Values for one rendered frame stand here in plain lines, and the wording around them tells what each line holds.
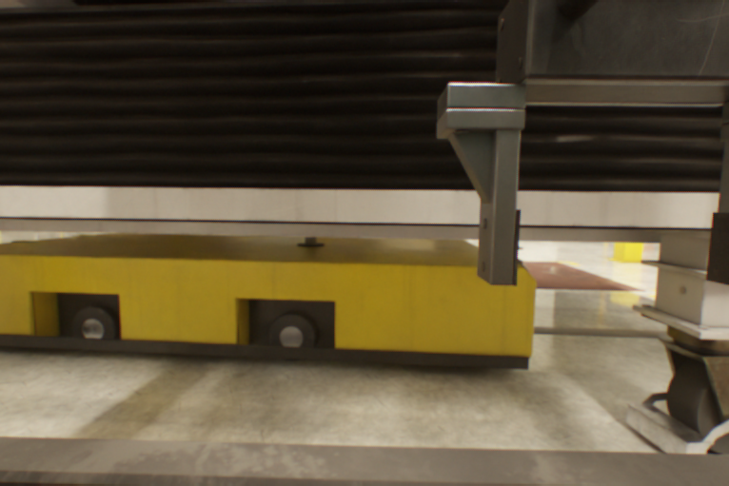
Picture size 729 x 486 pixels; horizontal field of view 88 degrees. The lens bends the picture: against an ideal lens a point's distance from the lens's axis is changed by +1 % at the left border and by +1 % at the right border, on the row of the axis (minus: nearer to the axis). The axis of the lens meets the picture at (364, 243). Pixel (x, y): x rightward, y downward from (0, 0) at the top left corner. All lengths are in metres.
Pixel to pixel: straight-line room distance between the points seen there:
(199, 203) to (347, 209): 0.23
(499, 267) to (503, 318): 0.73
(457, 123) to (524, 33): 0.05
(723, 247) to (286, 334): 0.89
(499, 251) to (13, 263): 1.22
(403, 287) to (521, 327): 0.28
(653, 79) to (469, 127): 0.09
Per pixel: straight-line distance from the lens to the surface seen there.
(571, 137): 0.79
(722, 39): 0.26
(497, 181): 0.21
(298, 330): 1.00
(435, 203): 0.58
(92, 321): 1.26
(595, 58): 0.22
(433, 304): 0.90
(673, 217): 0.70
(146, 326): 1.10
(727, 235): 0.29
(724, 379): 0.84
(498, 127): 0.21
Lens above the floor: 0.40
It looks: 5 degrees down
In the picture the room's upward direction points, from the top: 1 degrees clockwise
